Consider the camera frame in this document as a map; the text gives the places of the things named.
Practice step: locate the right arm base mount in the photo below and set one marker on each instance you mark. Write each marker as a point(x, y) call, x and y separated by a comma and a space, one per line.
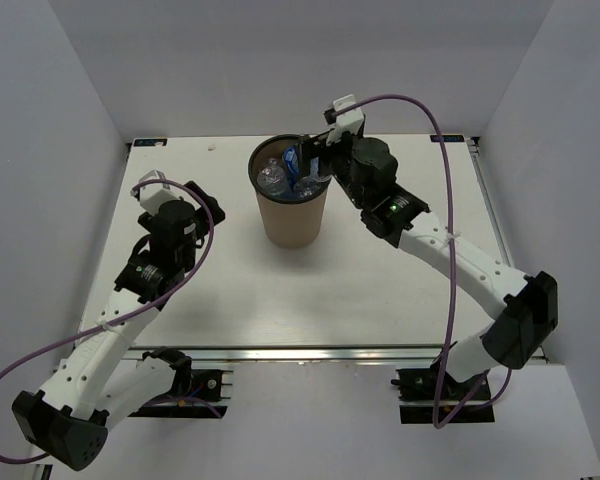
point(416, 388)

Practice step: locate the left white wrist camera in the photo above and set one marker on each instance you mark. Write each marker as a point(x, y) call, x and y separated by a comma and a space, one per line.
point(152, 196)

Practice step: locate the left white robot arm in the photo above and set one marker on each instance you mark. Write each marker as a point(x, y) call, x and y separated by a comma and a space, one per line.
point(72, 413)

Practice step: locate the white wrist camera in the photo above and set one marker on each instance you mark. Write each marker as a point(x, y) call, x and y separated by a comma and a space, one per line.
point(342, 118)
point(152, 196)

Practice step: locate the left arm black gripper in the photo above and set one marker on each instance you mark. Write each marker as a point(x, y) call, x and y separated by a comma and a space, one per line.
point(202, 214)

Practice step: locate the bottles inside bin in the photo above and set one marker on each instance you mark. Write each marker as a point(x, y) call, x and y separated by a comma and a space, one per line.
point(275, 180)

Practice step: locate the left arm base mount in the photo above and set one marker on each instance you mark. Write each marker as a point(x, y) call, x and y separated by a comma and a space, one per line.
point(202, 392)

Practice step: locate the bottle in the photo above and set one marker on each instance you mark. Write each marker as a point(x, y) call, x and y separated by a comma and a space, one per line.
point(291, 159)

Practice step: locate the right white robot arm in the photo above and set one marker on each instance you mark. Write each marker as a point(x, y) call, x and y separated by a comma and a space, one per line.
point(523, 307)

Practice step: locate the brown cylindrical bin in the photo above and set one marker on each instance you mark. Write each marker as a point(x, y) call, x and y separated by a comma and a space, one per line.
point(289, 224)

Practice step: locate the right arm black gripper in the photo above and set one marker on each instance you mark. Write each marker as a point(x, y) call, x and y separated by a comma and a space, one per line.
point(311, 148)

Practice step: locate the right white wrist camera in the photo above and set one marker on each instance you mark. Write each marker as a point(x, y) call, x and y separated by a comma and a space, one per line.
point(342, 118)

